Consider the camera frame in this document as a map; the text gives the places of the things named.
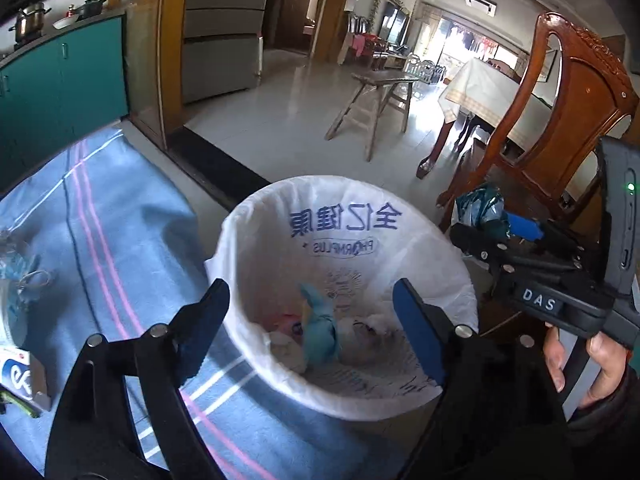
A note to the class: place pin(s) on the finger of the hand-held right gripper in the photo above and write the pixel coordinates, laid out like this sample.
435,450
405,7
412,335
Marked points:
525,227
475,240

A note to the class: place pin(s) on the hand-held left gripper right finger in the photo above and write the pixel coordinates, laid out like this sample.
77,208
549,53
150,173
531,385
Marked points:
417,330

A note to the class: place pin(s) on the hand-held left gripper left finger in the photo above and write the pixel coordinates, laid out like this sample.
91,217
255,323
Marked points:
200,332

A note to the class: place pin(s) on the teal packet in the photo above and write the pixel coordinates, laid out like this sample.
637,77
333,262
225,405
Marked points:
480,205

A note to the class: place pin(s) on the white tissue ball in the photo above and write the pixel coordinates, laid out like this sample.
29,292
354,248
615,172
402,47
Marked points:
370,340

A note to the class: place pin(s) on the white paper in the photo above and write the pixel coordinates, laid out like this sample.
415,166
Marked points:
287,352

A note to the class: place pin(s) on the light blue packet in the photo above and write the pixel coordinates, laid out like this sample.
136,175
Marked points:
320,330

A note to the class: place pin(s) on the bin with white plastic liner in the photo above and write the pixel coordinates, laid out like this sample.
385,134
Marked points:
345,240

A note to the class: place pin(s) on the person's right forearm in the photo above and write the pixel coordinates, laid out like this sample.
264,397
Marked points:
610,420

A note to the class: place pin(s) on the person's right hand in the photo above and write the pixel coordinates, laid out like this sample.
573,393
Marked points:
607,365

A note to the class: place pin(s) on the blue striped cloth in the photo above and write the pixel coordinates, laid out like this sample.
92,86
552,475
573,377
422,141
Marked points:
100,260

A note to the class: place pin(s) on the dining table with cream cloth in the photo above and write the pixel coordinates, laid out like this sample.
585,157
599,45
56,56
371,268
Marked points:
480,85

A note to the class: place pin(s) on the carved wooden chair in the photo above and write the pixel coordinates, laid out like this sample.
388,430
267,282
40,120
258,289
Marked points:
590,90

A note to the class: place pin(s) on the white baby fence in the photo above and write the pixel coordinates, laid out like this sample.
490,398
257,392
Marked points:
425,70

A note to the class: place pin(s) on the white and blue carton box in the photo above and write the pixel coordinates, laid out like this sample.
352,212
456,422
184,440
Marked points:
20,372

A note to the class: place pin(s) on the wooden bench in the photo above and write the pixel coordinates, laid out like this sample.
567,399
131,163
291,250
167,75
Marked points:
380,80

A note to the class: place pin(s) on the green stick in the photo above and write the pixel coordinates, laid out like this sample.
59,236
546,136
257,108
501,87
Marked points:
25,406

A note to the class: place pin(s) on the hanging laundry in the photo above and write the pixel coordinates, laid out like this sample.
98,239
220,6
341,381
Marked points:
475,42

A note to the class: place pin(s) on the clear plastic bag blue print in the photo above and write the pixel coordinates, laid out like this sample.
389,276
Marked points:
15,270

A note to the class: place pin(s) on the ceiling air vent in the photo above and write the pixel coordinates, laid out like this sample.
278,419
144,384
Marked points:
480,2

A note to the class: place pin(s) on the chair with pink cloth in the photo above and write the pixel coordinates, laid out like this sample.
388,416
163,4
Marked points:
360,40

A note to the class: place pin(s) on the black television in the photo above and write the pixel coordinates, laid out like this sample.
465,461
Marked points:
397,22

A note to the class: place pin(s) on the teal base cabinets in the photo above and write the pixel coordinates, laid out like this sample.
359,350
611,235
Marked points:
75,85

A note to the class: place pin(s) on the brown wooden door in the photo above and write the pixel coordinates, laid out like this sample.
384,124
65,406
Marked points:
295,5

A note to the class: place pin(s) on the grey refrigerator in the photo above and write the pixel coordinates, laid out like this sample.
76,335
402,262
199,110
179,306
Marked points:
220,35

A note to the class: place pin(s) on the glass sliding door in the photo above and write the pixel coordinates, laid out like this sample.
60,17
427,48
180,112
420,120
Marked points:
145,35

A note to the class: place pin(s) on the white bowl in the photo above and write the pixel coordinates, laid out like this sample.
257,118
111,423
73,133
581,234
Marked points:
65,22

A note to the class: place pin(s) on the dark cooking pot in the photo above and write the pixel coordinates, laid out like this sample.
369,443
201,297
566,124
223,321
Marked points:
92,6

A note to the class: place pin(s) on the steel stock pot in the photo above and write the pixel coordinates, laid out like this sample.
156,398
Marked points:
30,20

